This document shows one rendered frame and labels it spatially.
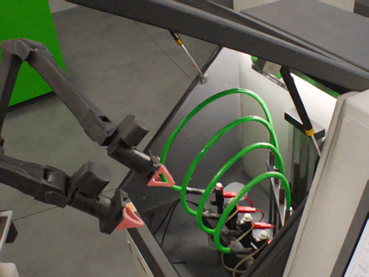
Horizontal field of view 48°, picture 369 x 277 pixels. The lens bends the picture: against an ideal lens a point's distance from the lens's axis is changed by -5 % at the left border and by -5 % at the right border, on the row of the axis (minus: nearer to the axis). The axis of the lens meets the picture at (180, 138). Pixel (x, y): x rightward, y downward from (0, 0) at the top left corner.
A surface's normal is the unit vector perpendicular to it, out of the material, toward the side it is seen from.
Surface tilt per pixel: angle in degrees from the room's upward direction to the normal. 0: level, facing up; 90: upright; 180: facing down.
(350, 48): 0
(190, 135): 90
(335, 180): 76
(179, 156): 90
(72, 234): 0
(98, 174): 44
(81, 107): 49
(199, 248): 0
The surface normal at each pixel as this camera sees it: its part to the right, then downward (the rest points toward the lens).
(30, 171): 0.53, -0.72
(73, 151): -0.11, -0.82
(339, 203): -0.89, 0.13
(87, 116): -0.38, -0.05
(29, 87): 0.47, 0.45
